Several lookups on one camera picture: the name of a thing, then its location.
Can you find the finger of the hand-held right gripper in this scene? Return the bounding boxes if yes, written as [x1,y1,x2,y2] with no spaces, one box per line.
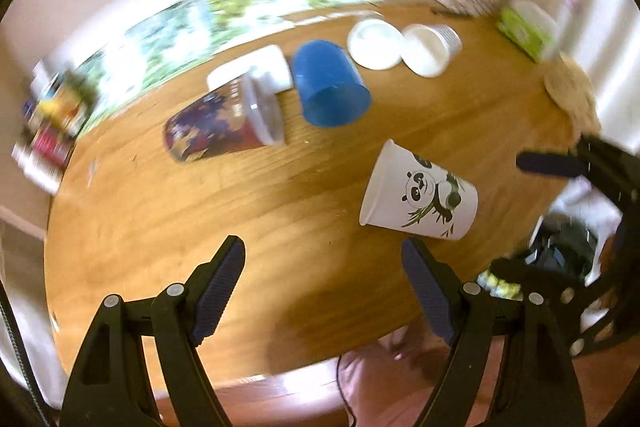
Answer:
[489,258,618,355]
[516,150,586,178]

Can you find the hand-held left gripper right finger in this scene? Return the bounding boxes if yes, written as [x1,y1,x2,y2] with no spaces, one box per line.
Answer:
[401,238,588,427]

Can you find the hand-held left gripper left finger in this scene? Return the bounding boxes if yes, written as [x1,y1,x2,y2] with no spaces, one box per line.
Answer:
[60,235,247,427]

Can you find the white panda print cup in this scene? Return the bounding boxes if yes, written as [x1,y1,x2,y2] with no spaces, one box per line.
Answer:
[359,139,479,241]

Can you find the white ribbed paper cup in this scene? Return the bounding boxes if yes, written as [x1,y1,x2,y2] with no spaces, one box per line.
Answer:
[402,23,462,78]

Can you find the dark patterned cup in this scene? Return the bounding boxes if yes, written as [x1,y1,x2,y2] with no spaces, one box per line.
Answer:
[164,69,286,164]

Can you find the blue plastic cup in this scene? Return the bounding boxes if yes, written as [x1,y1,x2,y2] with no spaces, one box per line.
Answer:
[292,39,373,128]

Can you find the yellow-green packet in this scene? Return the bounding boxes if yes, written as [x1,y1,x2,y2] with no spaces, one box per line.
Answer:
[475,272,523,300]

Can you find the green tissue box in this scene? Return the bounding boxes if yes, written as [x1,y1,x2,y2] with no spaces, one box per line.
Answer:
[496,0,558,62]

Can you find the white round lid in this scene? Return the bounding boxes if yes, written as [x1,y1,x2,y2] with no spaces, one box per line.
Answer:
[347,19,405,70]

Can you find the stack of colourful books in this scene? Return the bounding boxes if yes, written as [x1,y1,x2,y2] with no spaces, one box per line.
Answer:
[12,62,98,195]

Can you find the white flat box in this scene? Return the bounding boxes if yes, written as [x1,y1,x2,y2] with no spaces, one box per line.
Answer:
[206,45,294,95]

